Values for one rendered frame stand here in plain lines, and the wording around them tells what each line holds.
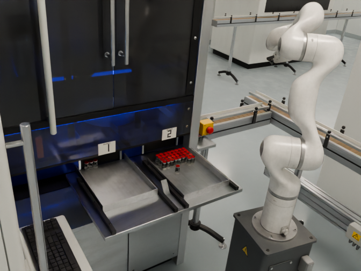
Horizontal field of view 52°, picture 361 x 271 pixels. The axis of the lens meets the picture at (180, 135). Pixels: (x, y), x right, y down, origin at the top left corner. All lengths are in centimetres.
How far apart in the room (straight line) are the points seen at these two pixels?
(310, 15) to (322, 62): 18
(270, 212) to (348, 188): 161
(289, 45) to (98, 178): 102
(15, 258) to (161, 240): 129
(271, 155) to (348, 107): 161
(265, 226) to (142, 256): 95
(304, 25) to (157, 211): 93
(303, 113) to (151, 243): 129
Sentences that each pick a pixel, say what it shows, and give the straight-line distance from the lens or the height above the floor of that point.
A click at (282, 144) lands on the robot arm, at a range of 140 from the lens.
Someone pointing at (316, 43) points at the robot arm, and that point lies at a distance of 140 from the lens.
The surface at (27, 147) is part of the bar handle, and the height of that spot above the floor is 142.
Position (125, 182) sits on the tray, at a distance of 176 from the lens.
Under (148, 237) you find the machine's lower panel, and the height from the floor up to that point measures 35.
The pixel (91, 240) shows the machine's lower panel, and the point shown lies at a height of 49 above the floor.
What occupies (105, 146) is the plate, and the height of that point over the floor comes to 103.
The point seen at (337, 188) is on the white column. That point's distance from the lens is 317.
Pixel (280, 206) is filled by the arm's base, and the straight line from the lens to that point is 153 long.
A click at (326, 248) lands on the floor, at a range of 301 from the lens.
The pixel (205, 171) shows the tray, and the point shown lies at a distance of 187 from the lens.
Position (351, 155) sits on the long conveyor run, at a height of 92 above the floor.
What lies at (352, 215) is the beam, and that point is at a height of 55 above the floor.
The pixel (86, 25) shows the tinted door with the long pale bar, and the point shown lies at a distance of 153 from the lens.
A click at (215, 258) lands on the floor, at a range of 267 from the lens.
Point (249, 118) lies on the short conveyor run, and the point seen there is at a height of 93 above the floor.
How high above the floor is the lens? 191
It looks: 28 degrees down
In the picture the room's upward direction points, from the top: 5 degrees clockwise
